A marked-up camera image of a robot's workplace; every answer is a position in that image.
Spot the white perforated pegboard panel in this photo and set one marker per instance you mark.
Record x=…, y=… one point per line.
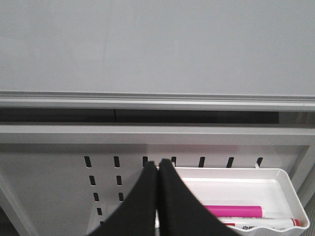
x=67, y=190

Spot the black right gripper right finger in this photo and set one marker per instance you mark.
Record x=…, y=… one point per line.
x=179, y=211

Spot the white whiteboard with aluminium frame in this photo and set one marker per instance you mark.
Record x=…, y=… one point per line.
x=239, y=55

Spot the white marker with red cap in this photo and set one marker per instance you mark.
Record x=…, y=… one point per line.
x=251, y=223

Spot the white metal stand frame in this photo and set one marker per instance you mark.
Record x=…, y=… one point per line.
x=154, y=127

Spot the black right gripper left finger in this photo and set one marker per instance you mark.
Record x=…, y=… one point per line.
x=136, y=215

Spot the pink marker pen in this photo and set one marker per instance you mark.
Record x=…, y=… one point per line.
x=235, y=211

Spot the white plastic tray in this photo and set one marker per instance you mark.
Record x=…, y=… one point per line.
x=269, y=188

